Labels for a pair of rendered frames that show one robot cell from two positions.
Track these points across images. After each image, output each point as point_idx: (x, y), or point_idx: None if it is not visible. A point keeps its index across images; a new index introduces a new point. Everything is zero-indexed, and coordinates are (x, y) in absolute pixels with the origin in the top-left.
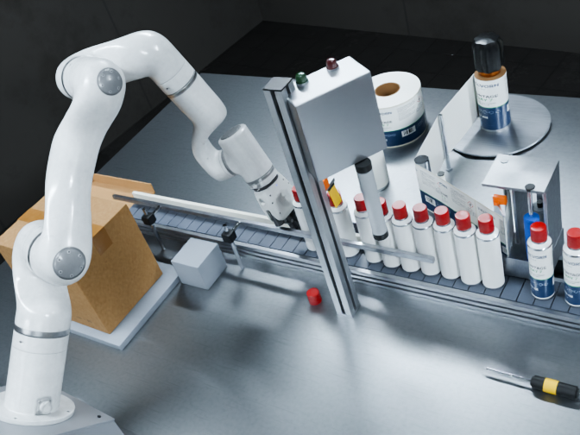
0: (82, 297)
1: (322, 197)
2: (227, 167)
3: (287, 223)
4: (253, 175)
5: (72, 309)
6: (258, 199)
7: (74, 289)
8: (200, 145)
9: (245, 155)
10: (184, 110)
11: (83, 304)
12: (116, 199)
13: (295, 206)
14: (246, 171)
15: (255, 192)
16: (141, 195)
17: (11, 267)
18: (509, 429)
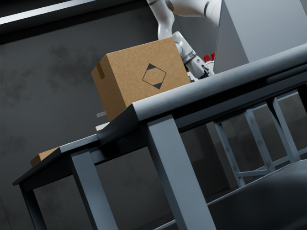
0: (180, 65)
1: None
2: (180, 44)
3: (208, 76)
4: (190, 48)
5: (168, 90)
6: (196, 60)
7: (175, 60)
8: (171, 28)
9: (184, 39)
10: (165, 7)
11: (179, 74)
12: (100, 116)
13: (210, 62)
14: (187, 46)
15: (192, 59)
16: (103, 124)
17: (116, 76)
18: None
